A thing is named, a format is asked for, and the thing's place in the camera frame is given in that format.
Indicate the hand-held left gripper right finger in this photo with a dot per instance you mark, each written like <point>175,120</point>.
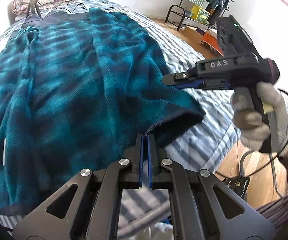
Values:
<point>149,162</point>

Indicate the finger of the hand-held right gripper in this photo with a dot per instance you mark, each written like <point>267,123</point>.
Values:
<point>191,84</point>
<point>181,76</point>

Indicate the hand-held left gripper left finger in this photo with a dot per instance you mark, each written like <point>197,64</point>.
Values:
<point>140,155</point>

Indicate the teal plaid fleece shirt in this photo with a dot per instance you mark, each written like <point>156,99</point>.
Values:
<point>71,92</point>

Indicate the black metal clothes rack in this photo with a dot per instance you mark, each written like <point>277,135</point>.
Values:
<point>176,5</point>

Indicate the person's right hand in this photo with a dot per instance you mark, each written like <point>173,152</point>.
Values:
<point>249,127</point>

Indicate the orange box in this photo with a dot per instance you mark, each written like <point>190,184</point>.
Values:
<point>210,42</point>

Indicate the blue white striped quilt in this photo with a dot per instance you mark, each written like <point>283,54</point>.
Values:
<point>209,120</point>

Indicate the yellow plastic crate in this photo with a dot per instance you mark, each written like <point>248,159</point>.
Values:
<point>200,13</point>

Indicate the black power adapter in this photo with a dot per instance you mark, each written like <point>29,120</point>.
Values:
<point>236,183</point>

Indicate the grey ribbed garment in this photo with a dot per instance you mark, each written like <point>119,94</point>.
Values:
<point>284,212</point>

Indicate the black tripod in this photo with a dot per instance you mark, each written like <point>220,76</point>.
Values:
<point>29,8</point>

